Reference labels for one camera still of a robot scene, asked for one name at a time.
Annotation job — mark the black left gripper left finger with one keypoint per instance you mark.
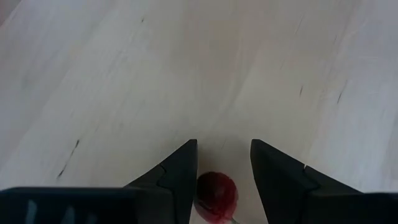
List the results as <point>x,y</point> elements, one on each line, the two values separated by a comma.
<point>174,186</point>

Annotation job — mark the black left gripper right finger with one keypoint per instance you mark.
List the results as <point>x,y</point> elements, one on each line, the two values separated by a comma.
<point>280,186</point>

